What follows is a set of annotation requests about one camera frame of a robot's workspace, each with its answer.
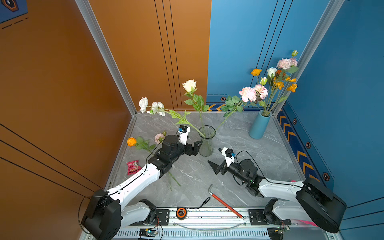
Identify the clear ribbed glass vase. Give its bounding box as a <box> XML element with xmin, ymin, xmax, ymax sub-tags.
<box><xmin>199</xmin><ymin>125</ymin><xmax>216</xmax><ymax>157</ymax></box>

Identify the blue ceramic cylinder vase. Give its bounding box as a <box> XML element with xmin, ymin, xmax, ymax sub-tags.
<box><xmin>249</xmin><ymin>110</ymin><xmax>271</xmax><ymax>140</ymax></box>

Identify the white ranunculus flower stem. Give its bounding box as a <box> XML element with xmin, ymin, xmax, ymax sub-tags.
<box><xmin>139</xmin><ymin>97</ymin><xmax>207</xmax><ymax>137</ymax></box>

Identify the pink rose spray stem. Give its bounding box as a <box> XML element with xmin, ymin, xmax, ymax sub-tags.
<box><xmin>217</xmin><ymin>84</ymin><xmax>268</xmax><ymax>130</ymax></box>

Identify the cream rose flower stem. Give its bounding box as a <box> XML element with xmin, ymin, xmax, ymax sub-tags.
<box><xmin>182</xmin><ymin>80</ymin><xmax>209</xmax><ymax>126</ymax></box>

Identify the white rose flower stem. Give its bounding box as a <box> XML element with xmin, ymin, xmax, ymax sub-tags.
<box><xmin>265</xmin><ymin>67</ymin><xmax>278</xmax><ymax>117</ymax></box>

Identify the pink peony flower stem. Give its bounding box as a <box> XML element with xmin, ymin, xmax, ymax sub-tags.
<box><xmin>269</xmin><ymin>49</ymin><xmax>300</xmax><ymax>116</ymax></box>

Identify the yellow poppy flower bunch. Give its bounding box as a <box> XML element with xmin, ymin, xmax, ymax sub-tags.
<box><xmin>262</xmin><ymin>74</ymin><xmax>298</xmax><ymax>117</ymax></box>

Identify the orange gerbera flower stem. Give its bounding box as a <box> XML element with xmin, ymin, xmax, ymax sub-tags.
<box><xmin>271</xmin><ymin>70</ymin><xmax>287</xmax><ymax>113</ymax></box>

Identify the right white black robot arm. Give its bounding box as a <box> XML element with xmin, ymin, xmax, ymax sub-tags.
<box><xmin>208</xmin><ymin>159</ymin><xmax>347</xmax><ymax>234</ymax></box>

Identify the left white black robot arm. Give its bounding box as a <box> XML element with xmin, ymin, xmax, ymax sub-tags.
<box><xmin>80</xmin><ymin>135</ymin><xmax>203</xmax><ymax>240</ymax></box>

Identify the pile of artificial flowers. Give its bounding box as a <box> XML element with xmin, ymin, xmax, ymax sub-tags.
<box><xmin>126</xmin><ymin>130</ymin><xmax>182</xmax><ymax>192</ymax></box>

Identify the orange black tape measure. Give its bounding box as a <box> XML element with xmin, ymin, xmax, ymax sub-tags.
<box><xmin>176</xmin><ymin>207</ymin><xmax>187</xmax><ymax>220</ymax></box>

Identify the pink candy wrapper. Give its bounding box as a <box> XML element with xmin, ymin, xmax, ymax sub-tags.
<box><xmin>127</xmin><ymin>160</ymin><xmax>142</xmax><ymax>176</ymax></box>

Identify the green circuit board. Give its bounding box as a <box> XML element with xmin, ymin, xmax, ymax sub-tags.
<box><xmin>139</xmin><ymin>229</ymin><xmax>159</xmax><ymax>240</ymax></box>

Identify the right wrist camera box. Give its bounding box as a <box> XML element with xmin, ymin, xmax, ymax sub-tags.
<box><xmin>219</xmin><ymin>148</ymin><xmax>236</xmax><ymax>167</ymax></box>

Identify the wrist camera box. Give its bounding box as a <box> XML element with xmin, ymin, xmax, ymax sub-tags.
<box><xmin>219</xmin><ymin>148</ymin><xmax>236</xmax><ymax>167</ymax></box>
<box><xmin>177</xmin><ymin>125</ymin><xmax>191</xmax><ymax>146</ymax></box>

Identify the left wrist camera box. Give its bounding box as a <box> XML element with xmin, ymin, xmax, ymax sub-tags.
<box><xmin>177</xmin><ymin>125</ymin><xmax>191</xmax><ymax>146</ymax></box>

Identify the red handled hammer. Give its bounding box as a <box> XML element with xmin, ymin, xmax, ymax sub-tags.
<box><xmin>208</xmin><ymin>184</ymin><xmax>246</xmax><ymax>220</ymax></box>

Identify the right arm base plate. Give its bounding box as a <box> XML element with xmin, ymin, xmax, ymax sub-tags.
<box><xmin>248</xmin><ymin>209</ymin><xmax>292</xmax><ymax>226</ymax></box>

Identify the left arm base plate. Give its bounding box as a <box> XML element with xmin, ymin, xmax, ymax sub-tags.
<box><xmin>130</xmin><ymin>209</ymin><xmax>170</xmax><ymax>226</ymax></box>

